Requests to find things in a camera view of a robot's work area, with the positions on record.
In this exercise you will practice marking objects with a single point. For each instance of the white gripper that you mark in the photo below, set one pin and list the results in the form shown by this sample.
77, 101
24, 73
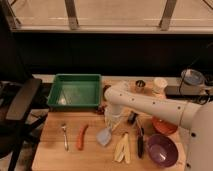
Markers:
113, 119

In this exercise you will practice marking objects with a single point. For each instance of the light blue towel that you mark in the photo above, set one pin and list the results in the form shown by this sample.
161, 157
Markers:
104, 136

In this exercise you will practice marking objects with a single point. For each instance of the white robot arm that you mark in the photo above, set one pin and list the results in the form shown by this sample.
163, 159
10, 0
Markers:
198, 119

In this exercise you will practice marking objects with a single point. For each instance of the bunch of red grapes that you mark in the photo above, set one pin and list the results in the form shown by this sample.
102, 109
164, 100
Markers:
101, 110

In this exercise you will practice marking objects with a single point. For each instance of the small black clip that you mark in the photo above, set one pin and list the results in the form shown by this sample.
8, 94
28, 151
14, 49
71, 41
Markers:
132, 117

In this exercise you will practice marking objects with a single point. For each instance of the small metal cup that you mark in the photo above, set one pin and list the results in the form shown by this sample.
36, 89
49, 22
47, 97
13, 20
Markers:
139, 86

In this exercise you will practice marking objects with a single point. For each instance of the green plastic tray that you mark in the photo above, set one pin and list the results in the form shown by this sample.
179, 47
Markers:
75, 91

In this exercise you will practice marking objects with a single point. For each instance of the orange carrot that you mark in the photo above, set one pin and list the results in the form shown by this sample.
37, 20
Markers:
80, 137

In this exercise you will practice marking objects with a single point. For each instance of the silver fork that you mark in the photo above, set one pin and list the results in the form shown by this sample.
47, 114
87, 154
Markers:
63, 127

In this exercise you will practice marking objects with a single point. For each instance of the white paper cup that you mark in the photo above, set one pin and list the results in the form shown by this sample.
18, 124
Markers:
159, 85

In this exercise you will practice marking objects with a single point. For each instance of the purple bowl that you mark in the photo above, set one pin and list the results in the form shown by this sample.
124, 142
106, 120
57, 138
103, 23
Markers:
162, 150

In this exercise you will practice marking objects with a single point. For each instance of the black office chair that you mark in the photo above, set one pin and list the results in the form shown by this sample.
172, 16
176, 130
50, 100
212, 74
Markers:
14, 130

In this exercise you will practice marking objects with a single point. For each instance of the black handled knife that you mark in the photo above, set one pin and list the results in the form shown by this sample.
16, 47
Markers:
140, 140

